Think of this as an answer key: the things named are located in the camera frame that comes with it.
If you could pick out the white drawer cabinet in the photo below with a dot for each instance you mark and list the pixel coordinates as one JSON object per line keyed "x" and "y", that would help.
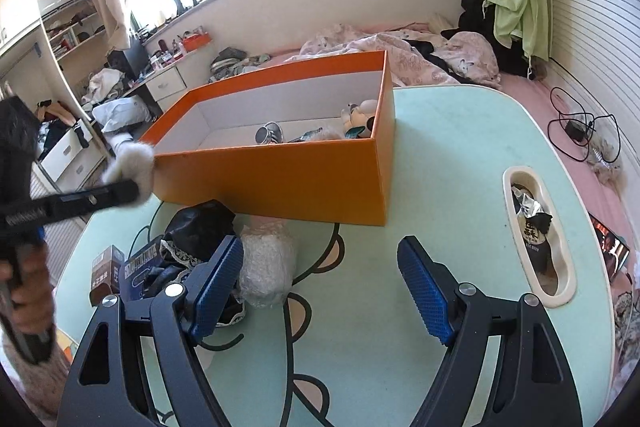
{"x": 167, "y": 86}

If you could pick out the left forearm fuzzy sleeve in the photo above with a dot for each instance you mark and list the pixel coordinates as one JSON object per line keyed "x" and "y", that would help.
{"x": 34, "y": 398}

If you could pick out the small orange box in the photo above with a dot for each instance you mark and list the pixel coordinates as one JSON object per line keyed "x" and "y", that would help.
{"x": 194, "y": 41}

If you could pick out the left hand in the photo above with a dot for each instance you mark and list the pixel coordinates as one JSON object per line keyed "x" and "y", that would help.
{"x": 31, "y": 306}

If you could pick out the orange cardboard box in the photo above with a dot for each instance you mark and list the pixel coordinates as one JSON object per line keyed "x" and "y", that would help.
{"x": 309, "y": 140}

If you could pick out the silver metal cup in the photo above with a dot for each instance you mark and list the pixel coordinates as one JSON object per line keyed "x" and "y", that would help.
{"x": 270, "y": 133}

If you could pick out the brown small carton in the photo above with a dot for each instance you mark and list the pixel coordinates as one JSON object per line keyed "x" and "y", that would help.
{"x": 105, "y": 274}

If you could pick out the bald cartoon figurine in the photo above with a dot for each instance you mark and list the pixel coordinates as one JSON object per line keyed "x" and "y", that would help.
{"x": 358, "y": 119}

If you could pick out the cream oval table tray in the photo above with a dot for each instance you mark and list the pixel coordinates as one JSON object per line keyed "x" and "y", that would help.
{"x": 556, "y": 291}

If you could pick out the grey clothes pile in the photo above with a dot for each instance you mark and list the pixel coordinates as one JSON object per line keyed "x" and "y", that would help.
{"x": 231, "y": 62}

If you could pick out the white bubble wrap roll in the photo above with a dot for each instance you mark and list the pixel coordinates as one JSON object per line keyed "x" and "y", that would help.
{"x": 269, "y": 264}

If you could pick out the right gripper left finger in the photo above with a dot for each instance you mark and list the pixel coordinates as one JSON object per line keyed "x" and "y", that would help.
{"x": 107, "y": 384}

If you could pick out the black clothes pile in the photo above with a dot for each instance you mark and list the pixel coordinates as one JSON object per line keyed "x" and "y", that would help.
{"x": 479, "y": 18}

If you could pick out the black snack packet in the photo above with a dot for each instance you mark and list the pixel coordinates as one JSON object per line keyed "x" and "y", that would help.
{"x": 534, "y": 224}

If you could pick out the pink floral blanket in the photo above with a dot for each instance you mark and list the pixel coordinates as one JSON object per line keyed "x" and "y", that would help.
{"x": 416, "y": 58}

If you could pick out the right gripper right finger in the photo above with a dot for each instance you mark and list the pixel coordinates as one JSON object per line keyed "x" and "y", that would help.
{"x": 532, "y": 383}

